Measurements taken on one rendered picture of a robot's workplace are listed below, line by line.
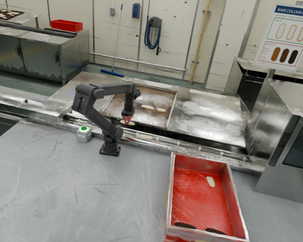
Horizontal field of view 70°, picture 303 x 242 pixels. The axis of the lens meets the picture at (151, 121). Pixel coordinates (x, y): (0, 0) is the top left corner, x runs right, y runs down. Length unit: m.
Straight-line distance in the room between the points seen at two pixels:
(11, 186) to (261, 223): 1.19
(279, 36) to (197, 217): 1.44
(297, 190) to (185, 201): 0.59
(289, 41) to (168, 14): 3.30
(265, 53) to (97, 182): 1.55
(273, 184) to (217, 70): 3.65
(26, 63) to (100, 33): 1.82
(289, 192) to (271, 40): 1.12
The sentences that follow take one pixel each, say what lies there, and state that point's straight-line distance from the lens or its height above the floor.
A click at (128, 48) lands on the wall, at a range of 5.23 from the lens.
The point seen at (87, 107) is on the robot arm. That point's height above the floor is 1.23.
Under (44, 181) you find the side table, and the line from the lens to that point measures 1.23.
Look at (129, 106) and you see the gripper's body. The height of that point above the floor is 1.07.
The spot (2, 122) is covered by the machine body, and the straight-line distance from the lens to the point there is 1.90.
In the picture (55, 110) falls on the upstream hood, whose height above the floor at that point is 0.92.
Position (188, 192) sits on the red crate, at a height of 0.82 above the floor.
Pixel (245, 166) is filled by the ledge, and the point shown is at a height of 0.86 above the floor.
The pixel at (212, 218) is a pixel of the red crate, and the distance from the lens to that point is 1.12.
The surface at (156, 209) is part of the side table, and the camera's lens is 1.08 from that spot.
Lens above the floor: 1.68
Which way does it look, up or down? 30 degrees down
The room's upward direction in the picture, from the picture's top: 8 degrees clockwise
